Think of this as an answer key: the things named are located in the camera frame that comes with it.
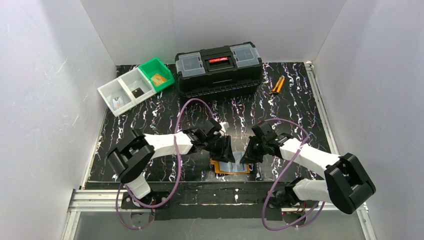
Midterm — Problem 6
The white plastic bin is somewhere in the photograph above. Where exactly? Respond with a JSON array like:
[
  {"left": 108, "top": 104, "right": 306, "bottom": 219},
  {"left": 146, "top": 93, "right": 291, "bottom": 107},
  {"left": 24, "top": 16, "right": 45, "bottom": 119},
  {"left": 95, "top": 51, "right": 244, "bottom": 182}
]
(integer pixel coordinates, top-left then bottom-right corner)
[
  {"left": 97, "top": 78, "right": 135, "bottom": 117},
  {"left": 118, "top": 67, "right": 157, "bottom": 106}
]

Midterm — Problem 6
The gold credit card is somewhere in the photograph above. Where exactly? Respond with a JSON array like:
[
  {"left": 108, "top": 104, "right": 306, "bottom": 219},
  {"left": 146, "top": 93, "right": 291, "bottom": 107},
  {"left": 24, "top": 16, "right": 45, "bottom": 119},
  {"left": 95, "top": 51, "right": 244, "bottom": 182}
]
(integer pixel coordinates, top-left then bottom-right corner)
[{"left": 150, "top": 73, "right": 168, "bottom": 87}]

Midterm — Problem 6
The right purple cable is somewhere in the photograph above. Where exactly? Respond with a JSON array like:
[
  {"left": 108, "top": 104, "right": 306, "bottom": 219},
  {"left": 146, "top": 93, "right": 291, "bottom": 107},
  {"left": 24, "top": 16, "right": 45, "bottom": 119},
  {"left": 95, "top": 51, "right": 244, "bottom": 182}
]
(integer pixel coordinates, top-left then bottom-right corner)
[{"left": 260, "top": 118, "right": 326, "bottom": 232}]

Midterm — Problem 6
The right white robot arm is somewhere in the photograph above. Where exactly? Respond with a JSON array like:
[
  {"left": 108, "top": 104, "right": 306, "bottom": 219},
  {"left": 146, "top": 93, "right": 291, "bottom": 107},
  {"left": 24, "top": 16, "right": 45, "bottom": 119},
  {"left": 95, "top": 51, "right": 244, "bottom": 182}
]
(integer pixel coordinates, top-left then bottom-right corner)
[{"left": 240, "top": 122, "right": 377, "bottom": 214}]

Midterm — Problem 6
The middle white plastic bin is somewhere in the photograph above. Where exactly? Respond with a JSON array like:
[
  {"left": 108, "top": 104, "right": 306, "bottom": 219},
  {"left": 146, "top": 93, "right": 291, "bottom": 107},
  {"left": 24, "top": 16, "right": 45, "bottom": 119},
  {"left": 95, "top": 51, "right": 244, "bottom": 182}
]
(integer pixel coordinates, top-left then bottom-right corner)
[{"left": 118, "top": 67, "right": 157, "bottom": 106}]

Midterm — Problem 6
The left white plastic bin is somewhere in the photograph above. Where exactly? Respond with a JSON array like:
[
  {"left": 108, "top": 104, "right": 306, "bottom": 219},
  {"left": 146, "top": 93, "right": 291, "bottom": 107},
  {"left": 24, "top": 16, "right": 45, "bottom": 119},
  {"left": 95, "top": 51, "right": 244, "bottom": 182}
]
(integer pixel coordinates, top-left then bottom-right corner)
[{"left": 97, "top": 78, "right": 135, "bottom": 117}]

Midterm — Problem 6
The black credit card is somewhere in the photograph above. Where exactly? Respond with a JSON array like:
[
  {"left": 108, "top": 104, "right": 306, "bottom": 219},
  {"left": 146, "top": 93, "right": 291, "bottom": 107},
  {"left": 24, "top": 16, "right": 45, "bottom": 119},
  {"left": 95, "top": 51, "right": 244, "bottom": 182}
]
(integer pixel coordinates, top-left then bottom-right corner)
[{"left": 131, "top": 87, "right": 144, "bottom": 99}]

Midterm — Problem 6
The white credit card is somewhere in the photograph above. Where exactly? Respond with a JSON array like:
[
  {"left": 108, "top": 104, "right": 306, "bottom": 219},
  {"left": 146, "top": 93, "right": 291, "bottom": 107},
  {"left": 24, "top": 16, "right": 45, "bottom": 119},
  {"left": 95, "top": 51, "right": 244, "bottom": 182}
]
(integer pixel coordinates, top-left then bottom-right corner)
[{"left": 112, "top": 96, "right": 125, "bottom": 111}]

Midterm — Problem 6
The black toolbox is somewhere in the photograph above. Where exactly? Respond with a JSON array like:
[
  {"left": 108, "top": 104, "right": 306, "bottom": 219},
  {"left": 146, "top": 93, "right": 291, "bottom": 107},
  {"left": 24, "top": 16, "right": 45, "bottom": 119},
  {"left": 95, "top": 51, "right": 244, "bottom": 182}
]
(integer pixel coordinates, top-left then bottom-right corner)
[{"left": 174, "top": 41, "right": 263, "bottom": 101}]

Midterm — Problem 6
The orange card holder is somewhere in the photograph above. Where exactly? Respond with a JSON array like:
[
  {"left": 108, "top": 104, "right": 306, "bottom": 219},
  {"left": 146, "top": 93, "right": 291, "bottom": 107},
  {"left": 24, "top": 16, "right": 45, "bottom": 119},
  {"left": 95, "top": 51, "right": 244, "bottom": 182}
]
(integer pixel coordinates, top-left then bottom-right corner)
[{"left": 210, "top": 151, "right": 251, "bottom": 175}]

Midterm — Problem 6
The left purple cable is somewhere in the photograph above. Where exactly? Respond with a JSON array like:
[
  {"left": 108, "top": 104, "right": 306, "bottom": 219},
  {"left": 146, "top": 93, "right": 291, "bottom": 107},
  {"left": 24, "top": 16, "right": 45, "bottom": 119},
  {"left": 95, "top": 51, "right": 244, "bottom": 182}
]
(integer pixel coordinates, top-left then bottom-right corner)
[{"left": 115, "top": 97, "right": 220, "bottom": 231}]

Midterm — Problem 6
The purple cable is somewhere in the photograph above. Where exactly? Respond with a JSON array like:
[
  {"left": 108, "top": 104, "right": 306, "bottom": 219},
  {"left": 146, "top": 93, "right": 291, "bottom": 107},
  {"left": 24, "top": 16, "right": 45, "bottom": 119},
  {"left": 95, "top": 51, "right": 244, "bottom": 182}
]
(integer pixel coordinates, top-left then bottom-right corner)
[
  {"left": 260, "top": 118, "right": 326, "bottom": 232},
  {"left": 115, "top": 97, "right": 220, "bottom": 231}
]

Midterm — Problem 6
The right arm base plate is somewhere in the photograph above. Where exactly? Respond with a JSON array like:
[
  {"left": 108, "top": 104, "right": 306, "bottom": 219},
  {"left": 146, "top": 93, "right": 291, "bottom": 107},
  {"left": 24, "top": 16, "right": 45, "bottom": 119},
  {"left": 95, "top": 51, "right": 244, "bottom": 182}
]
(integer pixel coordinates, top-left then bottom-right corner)
[{"left": 267, "top": 189, "right": 314, "bottom": 209}]

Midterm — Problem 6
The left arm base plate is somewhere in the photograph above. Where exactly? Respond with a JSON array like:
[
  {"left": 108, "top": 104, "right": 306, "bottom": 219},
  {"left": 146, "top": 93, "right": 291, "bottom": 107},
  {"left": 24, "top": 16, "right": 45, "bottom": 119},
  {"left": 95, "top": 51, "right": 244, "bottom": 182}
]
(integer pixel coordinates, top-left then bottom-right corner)
[{"left": 120, "top": 191, "right": 169, "bottom": 210}]

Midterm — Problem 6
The aluminium frame rail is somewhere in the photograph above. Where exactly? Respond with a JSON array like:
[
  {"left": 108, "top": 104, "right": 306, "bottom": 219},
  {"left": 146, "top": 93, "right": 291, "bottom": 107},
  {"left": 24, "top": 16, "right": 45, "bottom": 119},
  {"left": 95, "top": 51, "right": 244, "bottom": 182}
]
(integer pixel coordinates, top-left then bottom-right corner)
[{"left": 61, "top": 62, "right": 378, "bottom": 240}]

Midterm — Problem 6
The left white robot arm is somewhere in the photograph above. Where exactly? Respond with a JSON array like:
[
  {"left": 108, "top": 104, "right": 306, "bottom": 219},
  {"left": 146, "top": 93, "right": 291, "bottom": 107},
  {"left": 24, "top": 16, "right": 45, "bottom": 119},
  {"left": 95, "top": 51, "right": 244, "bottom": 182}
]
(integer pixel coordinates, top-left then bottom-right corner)
[{"left": 107, "top": 119, "right": 236, "bottom": 199}]

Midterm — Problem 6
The green plastic bin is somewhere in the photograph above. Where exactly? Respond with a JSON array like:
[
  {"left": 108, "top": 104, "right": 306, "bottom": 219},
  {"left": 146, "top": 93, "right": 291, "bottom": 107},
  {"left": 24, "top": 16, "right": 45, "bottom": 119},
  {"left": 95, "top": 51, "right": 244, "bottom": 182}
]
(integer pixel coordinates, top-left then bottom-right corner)
[{"left": 138, "top": 57, "right": 175, "bottom": 93}]

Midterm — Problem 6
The orange utility knife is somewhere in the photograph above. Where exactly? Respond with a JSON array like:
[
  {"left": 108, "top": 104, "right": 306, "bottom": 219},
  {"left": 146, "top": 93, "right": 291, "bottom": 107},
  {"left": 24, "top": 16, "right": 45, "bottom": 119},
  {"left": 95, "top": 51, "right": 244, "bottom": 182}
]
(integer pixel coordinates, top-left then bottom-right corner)
[{"left": 270, "top": 75, "right": 285, "bottom": 95}]

